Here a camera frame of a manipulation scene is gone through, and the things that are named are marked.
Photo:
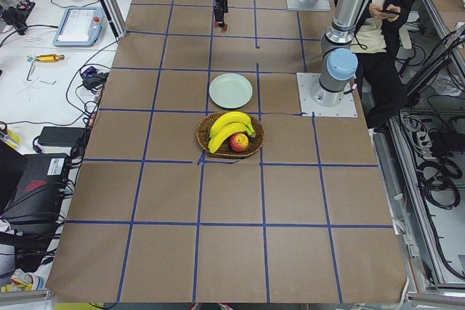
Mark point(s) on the teach pendant tablet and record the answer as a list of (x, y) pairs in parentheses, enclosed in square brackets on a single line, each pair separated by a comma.
[(79, 26)]

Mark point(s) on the black power adapter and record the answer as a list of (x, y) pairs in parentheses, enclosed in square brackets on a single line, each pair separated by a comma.
[(55, 136)]

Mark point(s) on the yellow banana bunch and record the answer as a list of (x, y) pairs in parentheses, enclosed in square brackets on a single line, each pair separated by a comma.
[(226, 125)]

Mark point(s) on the red yellow apple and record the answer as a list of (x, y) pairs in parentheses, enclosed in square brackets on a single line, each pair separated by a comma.
[(239, 142)]

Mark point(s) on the woven wicker basket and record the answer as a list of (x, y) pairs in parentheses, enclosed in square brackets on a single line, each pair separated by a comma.
[(255, 143)]

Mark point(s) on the person in black jacket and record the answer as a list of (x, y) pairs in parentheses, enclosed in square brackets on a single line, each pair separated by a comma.
[(376, 44)]

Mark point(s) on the black computer case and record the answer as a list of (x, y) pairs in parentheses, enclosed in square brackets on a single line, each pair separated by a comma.
[(33, 188)]

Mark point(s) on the black smartphone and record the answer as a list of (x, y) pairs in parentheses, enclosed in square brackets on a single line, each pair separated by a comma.
[(389, 11)]

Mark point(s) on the light green plate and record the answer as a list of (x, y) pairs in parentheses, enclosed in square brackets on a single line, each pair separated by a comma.
[(230, 90)]

